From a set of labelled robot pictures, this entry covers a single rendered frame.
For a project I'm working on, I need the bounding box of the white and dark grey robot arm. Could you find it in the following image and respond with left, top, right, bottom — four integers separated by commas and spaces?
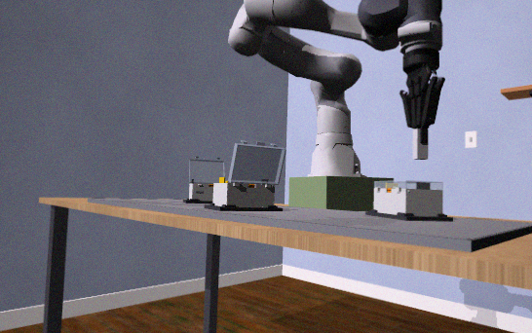
228, 0, 442, 177

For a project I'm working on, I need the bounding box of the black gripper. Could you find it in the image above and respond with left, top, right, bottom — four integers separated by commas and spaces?
399, 48, 445, 160

